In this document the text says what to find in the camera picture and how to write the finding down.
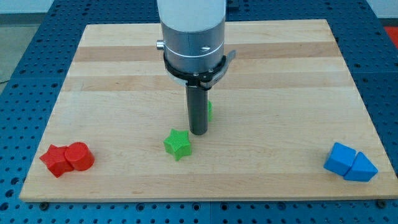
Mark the green star block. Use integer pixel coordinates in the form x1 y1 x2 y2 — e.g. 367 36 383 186
164 129 192 161

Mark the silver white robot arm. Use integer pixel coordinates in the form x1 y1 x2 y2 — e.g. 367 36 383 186
157 0 228 90

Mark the red star block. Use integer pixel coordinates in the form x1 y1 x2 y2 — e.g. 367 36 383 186
39 144 74 178

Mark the green block behind rod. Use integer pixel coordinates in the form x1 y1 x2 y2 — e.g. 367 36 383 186
208 100 213 122

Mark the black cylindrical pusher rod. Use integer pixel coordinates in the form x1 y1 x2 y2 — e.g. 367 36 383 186
186 86 208 135

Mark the wooden board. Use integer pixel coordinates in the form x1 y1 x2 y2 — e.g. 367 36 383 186
20 20 397 202

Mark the red cylinder block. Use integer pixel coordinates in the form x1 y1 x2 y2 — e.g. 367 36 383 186
65 142 95 171

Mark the blue cube block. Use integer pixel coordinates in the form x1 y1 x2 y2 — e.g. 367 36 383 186
323 142 357 176

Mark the blue triangle block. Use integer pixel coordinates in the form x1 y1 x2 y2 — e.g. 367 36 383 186
343 152 379 182

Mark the black clamp ring with lever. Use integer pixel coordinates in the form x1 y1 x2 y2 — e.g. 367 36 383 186
163 49 237 91

